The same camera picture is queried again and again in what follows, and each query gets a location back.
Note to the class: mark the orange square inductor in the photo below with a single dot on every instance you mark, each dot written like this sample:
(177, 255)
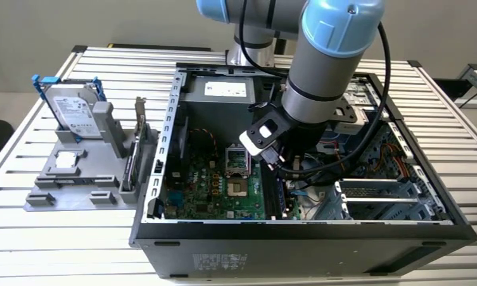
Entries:
(213, 192)

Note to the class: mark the green motherboard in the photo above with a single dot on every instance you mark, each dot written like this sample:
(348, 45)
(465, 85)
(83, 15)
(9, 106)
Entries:
(227, 208)

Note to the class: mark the CPU socket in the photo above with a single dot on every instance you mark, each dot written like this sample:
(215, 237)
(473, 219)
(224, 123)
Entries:
(237, 188)

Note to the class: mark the metal disk bay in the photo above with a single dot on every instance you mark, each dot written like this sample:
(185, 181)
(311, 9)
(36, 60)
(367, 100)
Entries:
(377, 199)

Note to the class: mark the grey power supply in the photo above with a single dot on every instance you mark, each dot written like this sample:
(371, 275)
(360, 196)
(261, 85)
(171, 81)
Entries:
(219, 119)

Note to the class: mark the green graphics card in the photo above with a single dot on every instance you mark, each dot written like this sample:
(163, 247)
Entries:
(136, 155)

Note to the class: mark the grey parts rack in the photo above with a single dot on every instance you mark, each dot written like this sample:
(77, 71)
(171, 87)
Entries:
(99, 161)

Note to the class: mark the hard disk in blue carrier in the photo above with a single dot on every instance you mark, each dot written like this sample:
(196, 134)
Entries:
(73, 110)

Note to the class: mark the blue port connector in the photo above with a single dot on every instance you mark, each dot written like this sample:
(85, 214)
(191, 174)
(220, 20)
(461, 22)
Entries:
(175, 199)

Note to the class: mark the black RAM slot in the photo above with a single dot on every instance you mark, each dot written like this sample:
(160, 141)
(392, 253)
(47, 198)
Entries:
(267, 196)
(271, 196)
(276, 199)

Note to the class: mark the metal drive cage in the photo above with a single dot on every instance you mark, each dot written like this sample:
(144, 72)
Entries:
(361, 92)

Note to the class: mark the small grey wrist camera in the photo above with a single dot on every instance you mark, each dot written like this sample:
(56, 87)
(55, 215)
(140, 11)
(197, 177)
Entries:
(352, 122)

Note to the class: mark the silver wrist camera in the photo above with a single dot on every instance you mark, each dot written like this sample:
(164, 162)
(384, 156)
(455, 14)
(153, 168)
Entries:
(259, 143)

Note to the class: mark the black PC case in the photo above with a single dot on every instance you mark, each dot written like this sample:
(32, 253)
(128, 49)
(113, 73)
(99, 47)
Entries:
(263, 253)

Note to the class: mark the black square chip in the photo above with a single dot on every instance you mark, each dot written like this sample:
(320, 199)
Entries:
(201, 208)

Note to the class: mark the silver CPU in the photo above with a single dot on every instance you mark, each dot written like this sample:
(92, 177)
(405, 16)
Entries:
(67, 159)

